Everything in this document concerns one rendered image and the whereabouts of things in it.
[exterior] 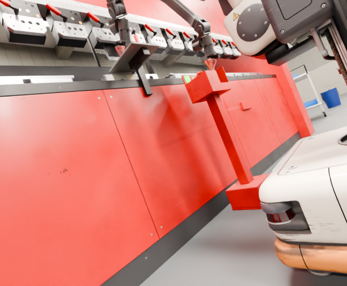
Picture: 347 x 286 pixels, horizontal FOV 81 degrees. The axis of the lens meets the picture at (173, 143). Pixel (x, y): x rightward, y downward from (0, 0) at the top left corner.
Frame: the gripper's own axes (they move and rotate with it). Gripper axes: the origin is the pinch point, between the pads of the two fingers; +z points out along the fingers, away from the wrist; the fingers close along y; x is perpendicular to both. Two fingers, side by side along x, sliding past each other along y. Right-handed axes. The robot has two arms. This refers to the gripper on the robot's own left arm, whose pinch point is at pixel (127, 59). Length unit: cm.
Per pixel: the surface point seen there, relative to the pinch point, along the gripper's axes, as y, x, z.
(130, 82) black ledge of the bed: 6.7, 10.8, 12.0
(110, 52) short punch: 1.8, -13.9, -5.1
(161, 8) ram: -57, -30, -42
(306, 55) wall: -1169, -175, -63
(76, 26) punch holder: 18.4, -15.8, -16.8
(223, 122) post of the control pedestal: -30, 44, 36
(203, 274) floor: 26, 71, 77
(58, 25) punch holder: 27.8, -15.3, -16.0
